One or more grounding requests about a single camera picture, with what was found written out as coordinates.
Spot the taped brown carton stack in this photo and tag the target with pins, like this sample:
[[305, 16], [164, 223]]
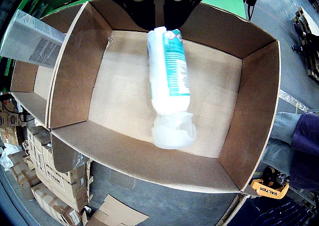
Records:
[[49, 203]]

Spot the divided cardboard box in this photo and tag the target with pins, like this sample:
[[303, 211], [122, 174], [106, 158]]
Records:
[[119, 106]]

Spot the purple jacket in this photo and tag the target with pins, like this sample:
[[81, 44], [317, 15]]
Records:
[[306, 151]]

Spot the dark wooden pallet stack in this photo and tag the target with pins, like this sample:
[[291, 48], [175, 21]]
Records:
[[309, 46]]

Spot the brown carton pile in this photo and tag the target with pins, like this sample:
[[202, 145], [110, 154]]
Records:
[[10, 121]]

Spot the blue jeans person leg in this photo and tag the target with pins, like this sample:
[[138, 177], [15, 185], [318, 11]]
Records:
[[281, 136]]

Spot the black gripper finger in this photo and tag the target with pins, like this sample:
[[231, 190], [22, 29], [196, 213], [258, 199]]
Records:
[[134, 9], [179, 9]]

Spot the white bottle teal label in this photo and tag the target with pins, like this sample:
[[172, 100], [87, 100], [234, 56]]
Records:
[[167, 86]]

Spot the yellow pallet truck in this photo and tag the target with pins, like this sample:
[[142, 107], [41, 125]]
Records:
[[269, 189]]

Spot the white d'Alba carton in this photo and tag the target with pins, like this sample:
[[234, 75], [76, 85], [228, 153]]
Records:
[[32, 41]]

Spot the crumpled clear plastic wrap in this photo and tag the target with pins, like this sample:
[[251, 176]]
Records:
[[8, 156]]

